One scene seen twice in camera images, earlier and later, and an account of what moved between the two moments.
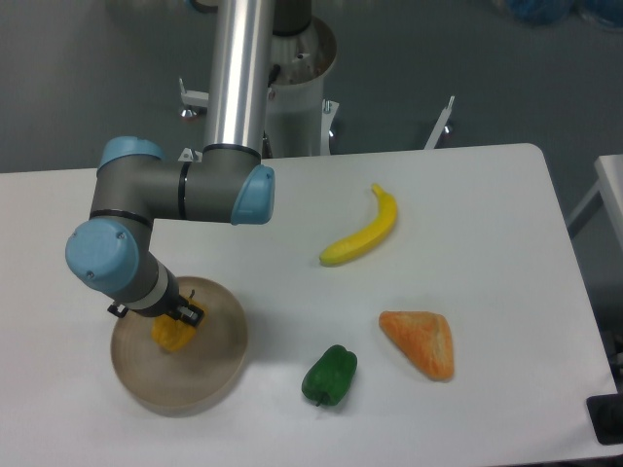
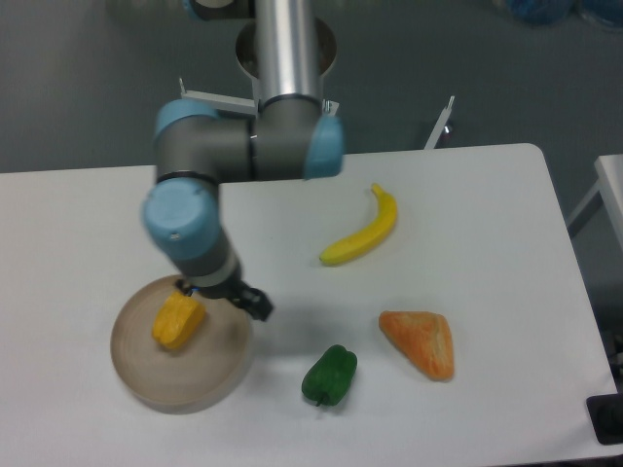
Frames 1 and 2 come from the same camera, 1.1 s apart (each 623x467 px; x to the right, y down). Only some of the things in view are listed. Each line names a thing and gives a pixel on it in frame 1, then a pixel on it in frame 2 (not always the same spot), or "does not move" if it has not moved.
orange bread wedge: x=425 y=338 does not move
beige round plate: x=187 y=379 does not move
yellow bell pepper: x=169 y=334 does not move
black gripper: x=166 y=305 to x=252 y=300
